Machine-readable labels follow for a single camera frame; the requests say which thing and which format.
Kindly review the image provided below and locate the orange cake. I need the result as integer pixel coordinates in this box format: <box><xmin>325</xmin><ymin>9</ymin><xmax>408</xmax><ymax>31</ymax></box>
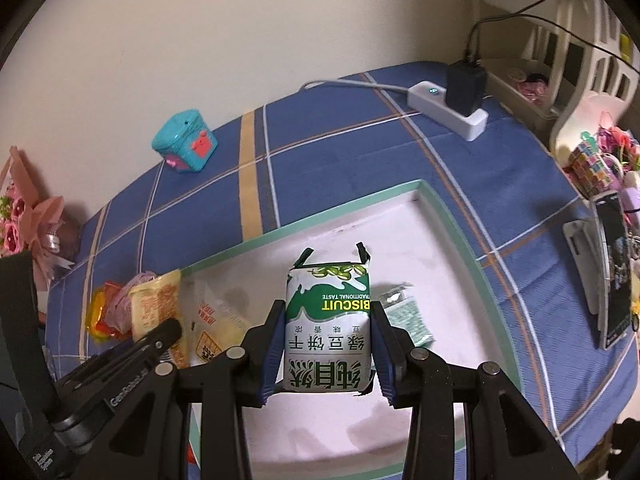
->
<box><xmin>86</xmin><ymin>287</ymin><xmax>114</xmax><ymax>340</ymax></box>

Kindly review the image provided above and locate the pink snack packet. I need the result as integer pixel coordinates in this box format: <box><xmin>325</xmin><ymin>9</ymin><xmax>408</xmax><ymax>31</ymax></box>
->
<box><xmin>104</xmin><ymin>272</ymin><xmax>156</xmax><ymax>335</ymax></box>

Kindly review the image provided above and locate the beige bread packet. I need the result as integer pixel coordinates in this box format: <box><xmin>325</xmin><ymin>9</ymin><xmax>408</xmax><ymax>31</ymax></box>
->
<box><xmin>128</xmin><ymin>269</ymin><xmax>190</xmax><ymax>368</ymax></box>

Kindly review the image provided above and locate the green pea cracker packet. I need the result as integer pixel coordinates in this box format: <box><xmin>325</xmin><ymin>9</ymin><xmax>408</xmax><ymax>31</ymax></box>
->
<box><xmin>376</xmin><ymin>284</ymin><xmax>435</xmax><ymax>349</ymax></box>

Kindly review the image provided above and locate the green biscuit packet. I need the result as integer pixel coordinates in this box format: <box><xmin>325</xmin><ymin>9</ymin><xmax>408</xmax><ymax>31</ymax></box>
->
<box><xmin>282</xmin><ymin>243</ymin><xmax>372</xmax><ymax>393</ymax></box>

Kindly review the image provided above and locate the cream bun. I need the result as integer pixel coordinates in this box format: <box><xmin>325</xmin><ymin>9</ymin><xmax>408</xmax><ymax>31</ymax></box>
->
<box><xmin>181</xmin><ymin>281</ymin><xmax>248</xmax><ymax>366</ymax></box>

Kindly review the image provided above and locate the black smartphone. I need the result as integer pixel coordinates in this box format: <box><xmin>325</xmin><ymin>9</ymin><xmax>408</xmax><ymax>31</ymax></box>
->
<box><xmin>590</xmin><ymin>191</ymin><xmax>631</xmax><ymax>350</ymax></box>

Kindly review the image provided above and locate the pink flower bouquet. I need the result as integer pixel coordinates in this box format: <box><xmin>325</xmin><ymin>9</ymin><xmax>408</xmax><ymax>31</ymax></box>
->
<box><xmin>1</xmin><ymin>146</ymin><xmax>80</xmax><ymax>292</ymax></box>

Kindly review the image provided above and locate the white tray with green rim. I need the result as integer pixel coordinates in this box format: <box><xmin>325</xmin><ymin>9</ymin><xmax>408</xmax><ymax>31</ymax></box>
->
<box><xmin>180</xmin><ymin>181</ymin><xmax>521</xmax><ymax>479</ymax></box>

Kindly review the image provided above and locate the grey phone stand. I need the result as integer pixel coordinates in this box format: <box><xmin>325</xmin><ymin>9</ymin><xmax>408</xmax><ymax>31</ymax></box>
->
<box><xmin>563</xmin><ymin>219</ymin><xmax>602</xmax><ymax>316</ymax></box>

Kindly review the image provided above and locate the pile of colourful trinkets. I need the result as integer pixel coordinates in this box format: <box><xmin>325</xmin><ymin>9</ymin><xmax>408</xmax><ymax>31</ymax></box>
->
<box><xmin>565</xmin><ymin>112</ymin><xmax>640</xmax><ymax>233</ymax></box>

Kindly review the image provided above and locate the teal toy house box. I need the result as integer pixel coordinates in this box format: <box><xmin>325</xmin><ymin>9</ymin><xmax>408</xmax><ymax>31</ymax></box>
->
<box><xmin>151</xmin><ymin>108</ymin><xmax>218</xmax><ymax>172</ymax></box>

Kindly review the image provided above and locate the blue plaid tablecloth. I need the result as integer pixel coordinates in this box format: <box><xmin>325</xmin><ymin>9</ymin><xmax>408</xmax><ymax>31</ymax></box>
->
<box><xmin>46</xmin><ymin>62</ymin><xmax>638</xmax><ymax>463</ymax></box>

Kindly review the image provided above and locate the white power strip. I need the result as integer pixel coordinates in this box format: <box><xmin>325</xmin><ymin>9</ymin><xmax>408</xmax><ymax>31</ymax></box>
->
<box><xmin>407</xmin><ymin>80</ymin><xmax>488</xmax><ymax>142</ymax></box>

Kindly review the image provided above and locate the black power adapter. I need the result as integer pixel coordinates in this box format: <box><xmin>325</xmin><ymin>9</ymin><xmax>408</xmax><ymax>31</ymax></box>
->
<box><xmin>445</xmin><ymin>60</ymin><xmax>487</xmax><ymax>117</ymax></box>

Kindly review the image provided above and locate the white lattice shelf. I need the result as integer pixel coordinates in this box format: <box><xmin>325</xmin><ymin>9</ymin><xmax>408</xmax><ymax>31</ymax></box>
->
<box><xmin>473</xmin><ymin>0</ymin><xmax>639</xmax><ymax>165</ymax></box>

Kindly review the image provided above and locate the white power cord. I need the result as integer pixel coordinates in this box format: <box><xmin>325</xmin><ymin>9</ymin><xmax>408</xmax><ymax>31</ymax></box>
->
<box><xmin>298</xmin><ymin>77</ymin><xmax>411</xmax><ymax>96</ymax></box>

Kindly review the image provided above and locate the black charger cable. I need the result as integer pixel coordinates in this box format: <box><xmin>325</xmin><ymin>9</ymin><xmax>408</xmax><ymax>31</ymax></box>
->
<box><xmin>462</xmin><ymin>0</ymin><xmax>640</xmax><ymax>76</ymax></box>

